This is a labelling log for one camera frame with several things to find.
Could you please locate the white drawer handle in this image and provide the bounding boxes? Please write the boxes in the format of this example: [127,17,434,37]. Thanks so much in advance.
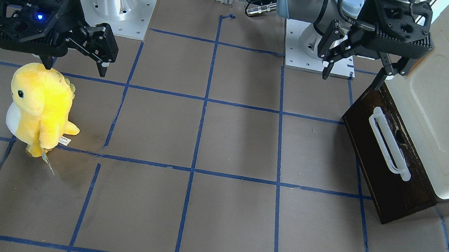
[368,107,412,182]

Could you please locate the yellow plush dinosaur toy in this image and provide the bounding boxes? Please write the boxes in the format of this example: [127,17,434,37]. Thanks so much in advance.
[6,63,80,165]

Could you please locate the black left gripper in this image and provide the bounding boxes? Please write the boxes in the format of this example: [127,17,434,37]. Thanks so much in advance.
[317,0,434,91]

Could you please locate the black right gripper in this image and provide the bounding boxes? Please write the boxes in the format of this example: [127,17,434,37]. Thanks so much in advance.
[0,0,119,77]

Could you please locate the silver cable connector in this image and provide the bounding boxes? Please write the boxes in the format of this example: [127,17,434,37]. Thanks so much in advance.
[245,3,278,18]

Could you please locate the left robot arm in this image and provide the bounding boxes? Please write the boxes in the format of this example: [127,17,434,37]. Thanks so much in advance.
[277,0,434,89]

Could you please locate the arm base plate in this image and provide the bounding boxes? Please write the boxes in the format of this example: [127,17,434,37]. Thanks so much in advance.
[278,18,362,80]
[80,0,157,41]

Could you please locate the dark wooden drawer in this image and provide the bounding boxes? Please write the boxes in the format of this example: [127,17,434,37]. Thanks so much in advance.
[343,85,449,224]

